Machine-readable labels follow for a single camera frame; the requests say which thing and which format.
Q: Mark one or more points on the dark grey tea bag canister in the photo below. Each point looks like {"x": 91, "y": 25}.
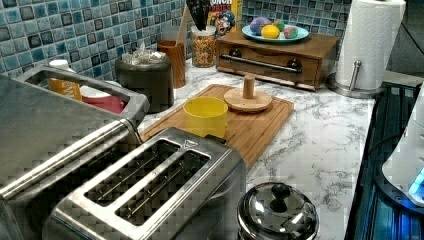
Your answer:
{"x": 150, "y": 73}

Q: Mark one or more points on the wooden drawer box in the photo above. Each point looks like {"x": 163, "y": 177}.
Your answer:
{"x": 303, "y": 64}

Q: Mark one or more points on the cereal box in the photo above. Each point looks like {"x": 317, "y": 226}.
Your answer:
{"x": 225, "y": 16}

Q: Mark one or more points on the wooden utensil holder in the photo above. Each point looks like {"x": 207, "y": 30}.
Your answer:
{"x": 175, "y": 50}

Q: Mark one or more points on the purple toy fruit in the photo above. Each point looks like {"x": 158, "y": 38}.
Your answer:
{"x": 257, "y": 24}

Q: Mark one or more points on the yellow cup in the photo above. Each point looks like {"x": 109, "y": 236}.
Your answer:
{"x": 206, "y": 116}

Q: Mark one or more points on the green toy fruit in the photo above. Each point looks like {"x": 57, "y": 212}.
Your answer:
{"x": 279, "y": 24}

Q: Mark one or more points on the clear jar of cereal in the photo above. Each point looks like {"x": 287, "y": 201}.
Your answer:
{"x": 203, "y": 46}

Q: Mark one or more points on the steel paper towel holder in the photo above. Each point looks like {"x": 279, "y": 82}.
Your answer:
{"x": 351, "y": 90}

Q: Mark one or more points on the red toy strawberry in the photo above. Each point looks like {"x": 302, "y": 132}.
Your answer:
{"x": 291, "y": 32}

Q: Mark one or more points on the steel kettle with black knob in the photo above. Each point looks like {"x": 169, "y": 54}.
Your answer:
{"x": 276, "y": 211}

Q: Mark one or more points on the yellow toy lemon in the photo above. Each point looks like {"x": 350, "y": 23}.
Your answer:
{"x": 270, "y": 32}

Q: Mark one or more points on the orange bottle with white cap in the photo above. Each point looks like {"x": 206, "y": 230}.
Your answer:
{"x": 67, "y": 88}

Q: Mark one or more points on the wooden spoon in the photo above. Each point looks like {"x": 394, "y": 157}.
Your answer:
{"x": 182, "y": 28}

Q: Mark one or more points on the silver toaster oven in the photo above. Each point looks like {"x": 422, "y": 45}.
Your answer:
{"x": 51, "y": 144}

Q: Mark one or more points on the bamboo cutting board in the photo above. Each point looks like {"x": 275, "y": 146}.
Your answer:
{"x": 248, "y": 133}

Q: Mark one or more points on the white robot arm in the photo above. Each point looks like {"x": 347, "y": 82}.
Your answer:
{"x": 404, "y": 168}

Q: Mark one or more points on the round wooden lid with knob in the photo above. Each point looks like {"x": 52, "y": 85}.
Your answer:
{"x": 247, "y": 98}

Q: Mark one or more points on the silver two-slot toaster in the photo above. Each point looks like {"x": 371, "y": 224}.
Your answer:
{"x": 175, "y": 186}

